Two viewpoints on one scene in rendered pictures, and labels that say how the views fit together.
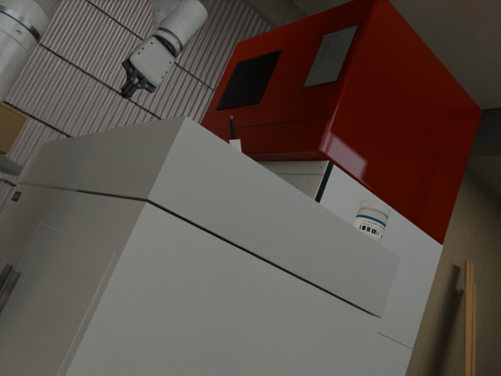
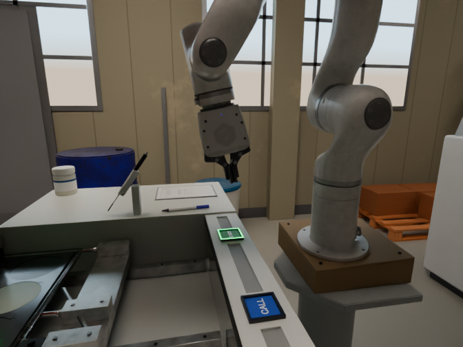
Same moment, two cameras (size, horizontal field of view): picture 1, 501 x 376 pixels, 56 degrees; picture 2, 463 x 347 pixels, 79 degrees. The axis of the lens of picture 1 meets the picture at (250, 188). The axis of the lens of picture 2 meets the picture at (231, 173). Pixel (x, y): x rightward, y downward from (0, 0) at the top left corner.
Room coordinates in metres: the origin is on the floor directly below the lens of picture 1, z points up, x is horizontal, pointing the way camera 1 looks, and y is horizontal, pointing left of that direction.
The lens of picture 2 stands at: (1.73, 0.63, 1.26)
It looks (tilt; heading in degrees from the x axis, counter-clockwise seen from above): 13 degrees down; 203
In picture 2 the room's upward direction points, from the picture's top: straight up
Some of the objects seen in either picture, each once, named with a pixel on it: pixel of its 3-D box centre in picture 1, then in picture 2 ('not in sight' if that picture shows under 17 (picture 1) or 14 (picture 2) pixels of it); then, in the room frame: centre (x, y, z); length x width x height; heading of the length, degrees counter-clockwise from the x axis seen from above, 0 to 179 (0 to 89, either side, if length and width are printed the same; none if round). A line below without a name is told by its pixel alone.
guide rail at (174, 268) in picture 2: not in sight; (110, 274); (1.25, 0.08, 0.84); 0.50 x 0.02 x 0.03; 124
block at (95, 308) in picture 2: not in sight; (87, 308); (1.41, 0.20, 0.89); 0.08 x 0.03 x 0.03; 124
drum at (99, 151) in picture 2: not in sight; (102, 202); (0.01, -1.33, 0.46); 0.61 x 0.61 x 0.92
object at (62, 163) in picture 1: (73, 169); (242, 293); (1.25, 0.45, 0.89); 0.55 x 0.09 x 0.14; 34
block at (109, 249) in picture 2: not in sight; (114, 247); (1.21, 0.07, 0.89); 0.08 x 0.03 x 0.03; 124
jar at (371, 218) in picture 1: (370, 224); (65, 180); (1.07, -0.29, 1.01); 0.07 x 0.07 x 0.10
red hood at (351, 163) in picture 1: (329, 133); not in sight; (1.86, -0.22, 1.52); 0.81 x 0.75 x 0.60; 34
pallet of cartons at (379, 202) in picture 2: not in sight; (416, 208); (-1.76, 1.35, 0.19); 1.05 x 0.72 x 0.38; 123
